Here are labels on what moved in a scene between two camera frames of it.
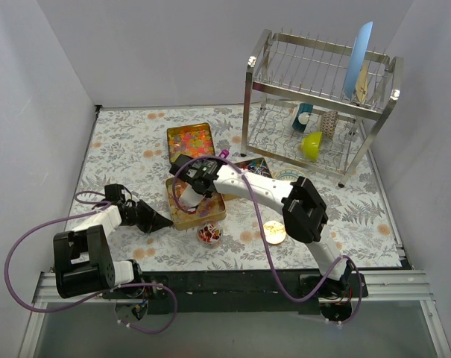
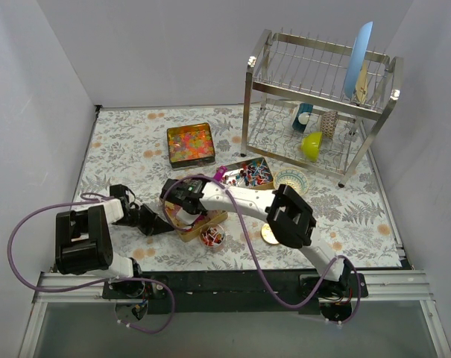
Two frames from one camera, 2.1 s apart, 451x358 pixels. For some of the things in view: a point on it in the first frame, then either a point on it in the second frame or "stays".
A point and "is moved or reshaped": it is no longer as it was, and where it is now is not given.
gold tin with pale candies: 209,209 is moved or reshaped
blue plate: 359,52 stays
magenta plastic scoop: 224,153 is moved or reshaped
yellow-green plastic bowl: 311,145 stays
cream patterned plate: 361,83 stays
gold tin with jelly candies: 194,140 stays
